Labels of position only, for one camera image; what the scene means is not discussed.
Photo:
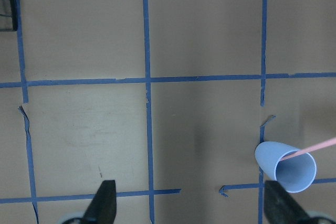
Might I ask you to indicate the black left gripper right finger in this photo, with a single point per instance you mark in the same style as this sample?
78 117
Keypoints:
280 207

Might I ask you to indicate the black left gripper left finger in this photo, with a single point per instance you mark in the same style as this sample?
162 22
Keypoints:
103 207

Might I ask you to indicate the light blue plastic cup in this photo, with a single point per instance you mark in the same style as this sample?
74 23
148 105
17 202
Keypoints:
295 174

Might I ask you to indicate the pink chopstick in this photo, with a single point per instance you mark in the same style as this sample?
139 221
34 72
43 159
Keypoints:
312 148

